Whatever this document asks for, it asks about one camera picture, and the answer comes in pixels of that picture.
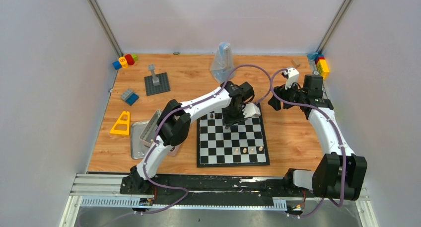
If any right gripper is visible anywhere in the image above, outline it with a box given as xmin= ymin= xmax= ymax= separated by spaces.
xmin=268 ymin=79 xmax=306 ymax=111

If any black white chessboard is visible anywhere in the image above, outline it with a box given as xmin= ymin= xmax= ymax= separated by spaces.
xmin=196 ymin=109 xmax=270 ymax=167

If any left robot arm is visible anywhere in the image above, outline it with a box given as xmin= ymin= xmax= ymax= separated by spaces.
xmin=120 ymin=81 xmax=261 ymax=195

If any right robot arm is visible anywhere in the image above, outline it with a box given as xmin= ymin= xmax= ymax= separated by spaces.
xmin=268 ymin=69 xmax=368 ymax=207

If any small wooden block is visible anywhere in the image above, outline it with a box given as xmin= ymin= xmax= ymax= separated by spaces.
xmin=291 ymin=59 xmax=301 ymax=68

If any yellow lego brick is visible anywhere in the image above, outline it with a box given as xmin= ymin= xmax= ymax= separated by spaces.
xmin=316 ymin=59 xmax=330 ymax=79

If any plastic bag with blue item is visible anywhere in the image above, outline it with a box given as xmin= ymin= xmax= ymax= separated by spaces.
xmin=210 ymin=42 xmax=235 ymax=84

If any dark grey lego baseplate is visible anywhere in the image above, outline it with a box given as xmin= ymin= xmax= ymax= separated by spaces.
xmin=144 ymin=73 xmax=171 ymax=96

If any pink metal tin box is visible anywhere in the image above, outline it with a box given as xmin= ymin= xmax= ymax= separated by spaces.
xmin=135 ymin=110 xmax=162 ymax=158

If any metal tin lid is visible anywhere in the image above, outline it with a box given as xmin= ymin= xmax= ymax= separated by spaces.
xmin=130 ymin=120 xmax=151 ymax=159

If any grey blue lego brick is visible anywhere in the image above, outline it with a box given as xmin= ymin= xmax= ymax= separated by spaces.
xmin=121 ymin=88 xmax=139 ymax=106

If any red round toy block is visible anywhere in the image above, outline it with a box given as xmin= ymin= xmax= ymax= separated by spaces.
xmin=125 ymin=54 xmax=135 ymax=66

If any yellow round toy block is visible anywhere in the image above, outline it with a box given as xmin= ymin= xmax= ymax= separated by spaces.
xmin=119 ymin=57 xmax=129 ymax=69

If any blue toy block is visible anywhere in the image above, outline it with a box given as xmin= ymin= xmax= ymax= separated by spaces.
xmin=112 ymin=61 xmax=122 ymax=70

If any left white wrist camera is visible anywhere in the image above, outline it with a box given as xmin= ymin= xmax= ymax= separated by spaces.
xmin=242 ymin=103 xmax=261 ymax=119

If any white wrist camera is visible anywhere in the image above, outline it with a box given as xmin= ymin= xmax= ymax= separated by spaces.
xmin=282 ymin=68 xmax=299 ymax=90
xmin=242 ymin=103 xmax=261 ymax=119

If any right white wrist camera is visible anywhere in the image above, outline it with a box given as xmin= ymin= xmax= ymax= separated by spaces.
xmin=282 ymin=68 xmax=299 ymax=90

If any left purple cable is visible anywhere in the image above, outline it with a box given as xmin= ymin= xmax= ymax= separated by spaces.
xmin=141 ymin=64 xmax=272 ymax=216

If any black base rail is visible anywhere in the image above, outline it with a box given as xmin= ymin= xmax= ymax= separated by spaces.
xmin=120 ymin=172 xmax=316 ymax=208

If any yellow triangular toy frame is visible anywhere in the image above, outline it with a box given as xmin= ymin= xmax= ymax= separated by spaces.
xmin=109 ymin=111 xmax=131 ymax=136

